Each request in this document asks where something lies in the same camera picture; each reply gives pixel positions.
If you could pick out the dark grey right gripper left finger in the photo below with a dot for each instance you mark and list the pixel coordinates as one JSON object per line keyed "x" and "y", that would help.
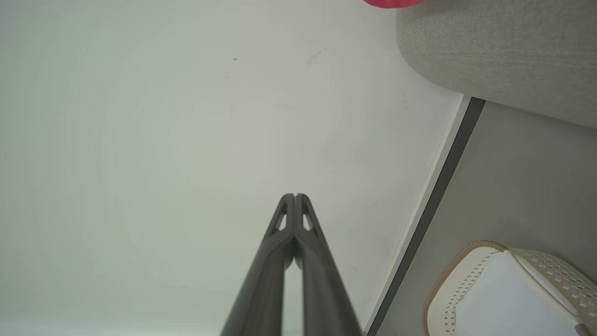
{"x": 261, "y": 284}

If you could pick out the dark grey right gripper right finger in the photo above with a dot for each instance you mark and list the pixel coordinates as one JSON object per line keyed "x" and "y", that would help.
{"x": 324, "y": 289}

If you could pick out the red garment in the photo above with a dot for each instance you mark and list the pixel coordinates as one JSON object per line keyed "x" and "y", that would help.
{"x": 392, "y": 3}

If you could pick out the white perforated laundry basket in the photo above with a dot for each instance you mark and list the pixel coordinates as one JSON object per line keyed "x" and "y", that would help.
{"x": 503, "y": 298}

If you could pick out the white and grey skirting board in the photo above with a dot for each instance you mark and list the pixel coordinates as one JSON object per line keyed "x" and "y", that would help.
{"x": 433, "y": 200}

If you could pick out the light grey fabric sofa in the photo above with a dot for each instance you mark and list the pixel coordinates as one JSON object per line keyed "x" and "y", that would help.
{"x": 503, "y": 51}

